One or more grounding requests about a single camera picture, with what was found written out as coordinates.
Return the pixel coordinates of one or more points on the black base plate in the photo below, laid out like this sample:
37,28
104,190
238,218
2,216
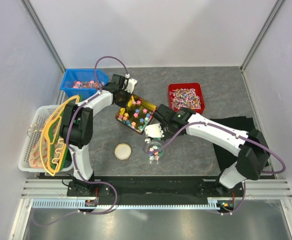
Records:
153,189

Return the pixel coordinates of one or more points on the blue plastic bin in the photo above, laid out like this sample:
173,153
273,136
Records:
79,81

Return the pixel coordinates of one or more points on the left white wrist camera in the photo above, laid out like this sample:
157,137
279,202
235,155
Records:
131,83

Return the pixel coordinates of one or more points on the white plastic basket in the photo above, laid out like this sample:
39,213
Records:
30,159

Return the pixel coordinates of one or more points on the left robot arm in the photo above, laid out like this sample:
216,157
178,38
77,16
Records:
77,121

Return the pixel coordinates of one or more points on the round wooden jar lid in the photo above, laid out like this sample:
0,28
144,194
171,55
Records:
122,151

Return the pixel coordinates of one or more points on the clear glass jar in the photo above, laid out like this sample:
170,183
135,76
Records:
153,150

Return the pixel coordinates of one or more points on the gold tin of star candies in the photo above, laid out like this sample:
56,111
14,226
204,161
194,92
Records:
137,114

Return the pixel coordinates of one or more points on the yellow green wire hanger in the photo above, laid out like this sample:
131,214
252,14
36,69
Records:
52,147

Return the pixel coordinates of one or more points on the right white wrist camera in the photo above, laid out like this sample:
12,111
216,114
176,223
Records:
153,132

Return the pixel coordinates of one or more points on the red tray of lollipops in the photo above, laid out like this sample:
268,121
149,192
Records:
188,95

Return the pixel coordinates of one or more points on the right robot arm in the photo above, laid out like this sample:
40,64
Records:
248,147

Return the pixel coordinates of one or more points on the slotted cable duct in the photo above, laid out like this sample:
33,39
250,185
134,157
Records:
83,204

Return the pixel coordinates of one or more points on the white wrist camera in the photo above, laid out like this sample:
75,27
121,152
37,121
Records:
153,132
131,83

